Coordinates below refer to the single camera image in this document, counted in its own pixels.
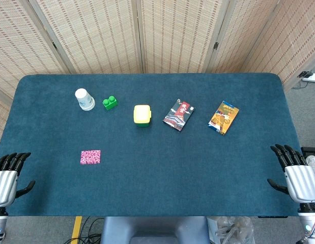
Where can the red white patterned cloth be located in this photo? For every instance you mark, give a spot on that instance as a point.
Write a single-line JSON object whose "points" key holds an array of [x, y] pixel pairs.
{"points": [[90, 157]]}

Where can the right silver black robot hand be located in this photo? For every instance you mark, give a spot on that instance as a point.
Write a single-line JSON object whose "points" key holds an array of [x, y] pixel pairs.
{"points": [[301, 183]]}

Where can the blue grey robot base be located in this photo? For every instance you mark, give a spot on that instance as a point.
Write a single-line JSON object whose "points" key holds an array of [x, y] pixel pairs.
{"points": [[154, 228]]}

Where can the yellow floor tape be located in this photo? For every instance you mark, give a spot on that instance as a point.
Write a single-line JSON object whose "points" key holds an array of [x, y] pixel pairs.
{"points": [[76, 230]]}

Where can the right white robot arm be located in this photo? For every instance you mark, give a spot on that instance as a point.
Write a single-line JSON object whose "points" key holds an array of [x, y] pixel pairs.
{"points": [[310, 221]]}

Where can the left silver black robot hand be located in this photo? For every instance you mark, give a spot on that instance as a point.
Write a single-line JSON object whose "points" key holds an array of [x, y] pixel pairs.
{"points": [[4, 183]]}

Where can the black screen hinge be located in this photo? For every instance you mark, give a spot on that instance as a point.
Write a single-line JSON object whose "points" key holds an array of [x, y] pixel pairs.
{"points": [[215, 46]]}

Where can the green toy building brick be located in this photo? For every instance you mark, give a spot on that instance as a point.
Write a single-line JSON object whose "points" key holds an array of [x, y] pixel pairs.
{"points": [[110, 103]]}

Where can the grey sneaker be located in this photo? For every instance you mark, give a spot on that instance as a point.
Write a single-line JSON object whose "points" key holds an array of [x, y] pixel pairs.
{"points": [[313, 162]]}

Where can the white power strip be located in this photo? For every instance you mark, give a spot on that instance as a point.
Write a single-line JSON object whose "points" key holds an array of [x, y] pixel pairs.
{"points": [[312, 77]]}

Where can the upside-down white paper cups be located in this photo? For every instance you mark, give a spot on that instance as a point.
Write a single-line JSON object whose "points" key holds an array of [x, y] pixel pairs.
{"points": [[84, 99]]}

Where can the green container with yellow lid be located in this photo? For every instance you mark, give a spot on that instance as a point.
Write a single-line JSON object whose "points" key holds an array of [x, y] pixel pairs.
{"points": [[142, 114]]}

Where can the black power plug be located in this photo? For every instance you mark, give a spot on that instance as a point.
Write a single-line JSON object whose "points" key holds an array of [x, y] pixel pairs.
{"points": [[303, 74]]}

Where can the yellow blue snack box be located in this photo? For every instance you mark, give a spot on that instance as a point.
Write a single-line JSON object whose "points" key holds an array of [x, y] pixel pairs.
{"points": [[223, 118]]}

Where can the clear plastic bag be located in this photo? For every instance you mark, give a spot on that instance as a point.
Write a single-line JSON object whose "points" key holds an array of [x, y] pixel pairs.
{"points": [[231, 230]]}

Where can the black red printed box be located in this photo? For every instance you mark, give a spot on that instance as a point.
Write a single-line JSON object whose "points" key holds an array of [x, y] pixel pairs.
{"points": [[178, 115]]}

